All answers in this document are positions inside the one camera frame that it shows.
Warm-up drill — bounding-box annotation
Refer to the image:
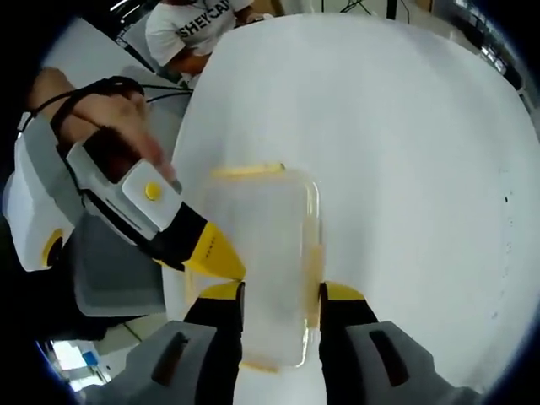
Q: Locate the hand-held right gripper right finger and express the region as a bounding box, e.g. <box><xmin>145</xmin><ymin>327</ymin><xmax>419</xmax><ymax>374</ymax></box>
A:
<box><xmin>318</xmin><ymin>281</ymin><xmax>466</xmax><ymax>405</ymax></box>

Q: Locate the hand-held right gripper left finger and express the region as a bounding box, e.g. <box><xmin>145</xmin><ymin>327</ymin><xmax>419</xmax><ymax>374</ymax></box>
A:
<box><xmin>84</xmin><ymin>281</ymin><xmax>246</xmax><ymax>405</ymax></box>

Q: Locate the clear container with yellow plastic buckles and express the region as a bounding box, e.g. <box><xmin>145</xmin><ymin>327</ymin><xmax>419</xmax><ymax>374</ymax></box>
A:
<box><xmin>184</xmin><ymin>162</ymin><xmax>327</xmax><ymax>375</ymax></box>

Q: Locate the person's left hand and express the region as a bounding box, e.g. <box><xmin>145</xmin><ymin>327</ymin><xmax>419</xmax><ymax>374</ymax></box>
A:
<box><xmin>54</xmin><ymin>94</ymin><xmax>179</xmax><ymax>185</ymax></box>

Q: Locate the black wrist strap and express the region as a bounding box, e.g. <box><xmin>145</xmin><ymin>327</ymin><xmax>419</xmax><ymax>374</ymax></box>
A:
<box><xmin>19</xmin><ymin>75</ymin><xmax>148</xmax><ymax>132</ymax></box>

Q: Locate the black cable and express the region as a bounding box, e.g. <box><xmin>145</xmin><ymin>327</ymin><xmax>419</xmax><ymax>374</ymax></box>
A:
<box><xmin>142</xmin><ymin>82</ymin><xmax>196</xmax><ymax>105</ymax></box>

